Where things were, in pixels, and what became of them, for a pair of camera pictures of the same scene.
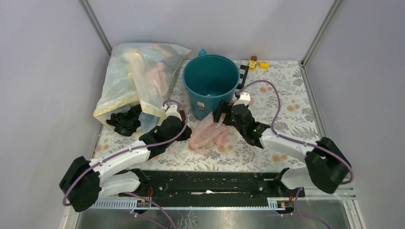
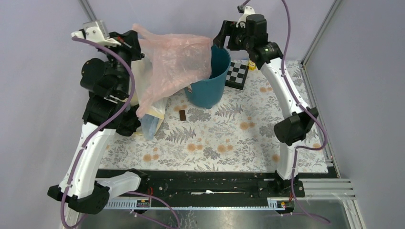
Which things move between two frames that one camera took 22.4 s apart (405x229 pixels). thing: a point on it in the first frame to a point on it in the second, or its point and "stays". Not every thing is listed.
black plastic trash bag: x=126 y=123 stays
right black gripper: x=225 y=107 to x=227 y=26
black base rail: x=212 y=184 stays
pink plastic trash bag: x=207 y=135 to x=172 y=60
